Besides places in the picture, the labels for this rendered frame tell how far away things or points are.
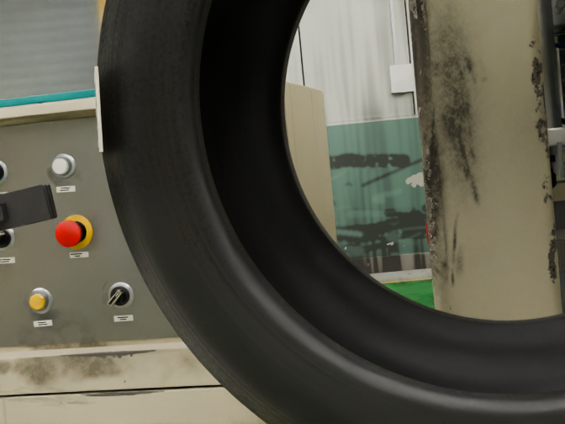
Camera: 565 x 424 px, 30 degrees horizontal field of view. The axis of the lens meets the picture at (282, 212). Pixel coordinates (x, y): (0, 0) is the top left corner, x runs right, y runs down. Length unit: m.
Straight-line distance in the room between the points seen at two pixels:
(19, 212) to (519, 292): 0.51
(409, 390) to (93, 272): 0.95
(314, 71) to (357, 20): 0.62
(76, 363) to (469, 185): 0.72
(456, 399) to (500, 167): 0.42
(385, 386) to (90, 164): 0.95
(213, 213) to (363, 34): 9.22
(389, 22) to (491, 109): 8.87
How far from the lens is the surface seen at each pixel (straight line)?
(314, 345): 0.72
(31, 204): 0.91
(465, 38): 1.10
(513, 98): 1.09
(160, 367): 1.55
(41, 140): 1.63
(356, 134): 9.79
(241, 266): 0.72
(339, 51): 9.90
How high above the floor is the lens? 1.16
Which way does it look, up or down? 3 degrees down
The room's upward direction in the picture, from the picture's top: 5 degrees counter-clockwise
